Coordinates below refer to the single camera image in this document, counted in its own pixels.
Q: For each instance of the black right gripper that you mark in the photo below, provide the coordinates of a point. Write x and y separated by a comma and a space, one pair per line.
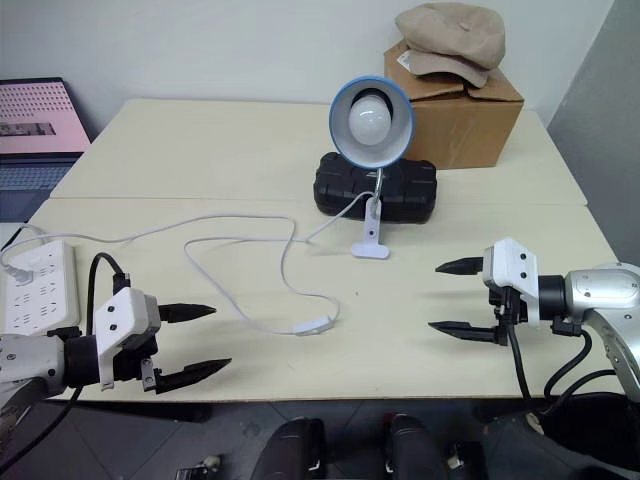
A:
507, 305

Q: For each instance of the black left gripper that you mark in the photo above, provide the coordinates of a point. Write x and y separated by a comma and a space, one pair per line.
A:
131, 365

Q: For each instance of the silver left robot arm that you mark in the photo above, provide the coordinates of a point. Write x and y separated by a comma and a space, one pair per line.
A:
30, 357

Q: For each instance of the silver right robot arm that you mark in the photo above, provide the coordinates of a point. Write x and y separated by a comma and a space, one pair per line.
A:
600, 290

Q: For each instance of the blue clip desk lamp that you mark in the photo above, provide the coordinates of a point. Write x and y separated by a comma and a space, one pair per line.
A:
387, 150

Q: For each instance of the black plastic case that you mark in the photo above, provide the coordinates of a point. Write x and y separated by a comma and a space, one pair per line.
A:
410, 190

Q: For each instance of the white power strip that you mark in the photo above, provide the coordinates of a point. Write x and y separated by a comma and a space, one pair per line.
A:
47, 295

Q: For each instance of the brown cardboard box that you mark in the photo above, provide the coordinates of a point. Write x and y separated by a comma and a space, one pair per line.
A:
465, 125

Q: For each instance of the large dark rounded shape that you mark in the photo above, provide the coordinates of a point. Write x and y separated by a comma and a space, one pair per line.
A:
575, 445

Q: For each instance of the white light bulb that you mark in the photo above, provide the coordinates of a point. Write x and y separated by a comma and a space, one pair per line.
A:
370, 122

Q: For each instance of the white box label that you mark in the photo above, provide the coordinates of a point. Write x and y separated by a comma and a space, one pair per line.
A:
404, 61

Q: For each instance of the beige flat cap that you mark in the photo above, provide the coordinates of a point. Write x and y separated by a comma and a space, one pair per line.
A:
450, 35

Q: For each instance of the laptop with pink screen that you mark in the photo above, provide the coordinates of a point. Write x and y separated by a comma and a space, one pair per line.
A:
35, 115

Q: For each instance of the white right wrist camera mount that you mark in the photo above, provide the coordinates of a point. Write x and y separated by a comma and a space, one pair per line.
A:
515, 270

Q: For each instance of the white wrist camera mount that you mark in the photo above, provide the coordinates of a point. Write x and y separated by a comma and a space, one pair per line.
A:
515, 270
120, 310

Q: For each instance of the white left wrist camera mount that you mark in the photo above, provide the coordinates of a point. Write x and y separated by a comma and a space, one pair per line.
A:
120, 310

